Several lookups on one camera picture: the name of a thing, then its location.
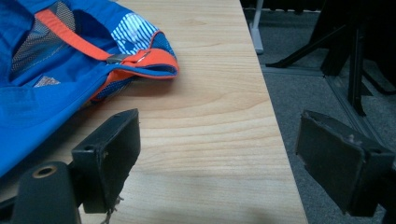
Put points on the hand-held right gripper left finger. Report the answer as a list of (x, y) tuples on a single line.
[(106, 161)]

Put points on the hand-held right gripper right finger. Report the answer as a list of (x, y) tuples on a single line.
[(333, 161)]

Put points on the black metal stand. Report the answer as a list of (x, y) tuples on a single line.
[(345, 46)]

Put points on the white table leg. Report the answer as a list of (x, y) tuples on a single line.
[(257, 28)]

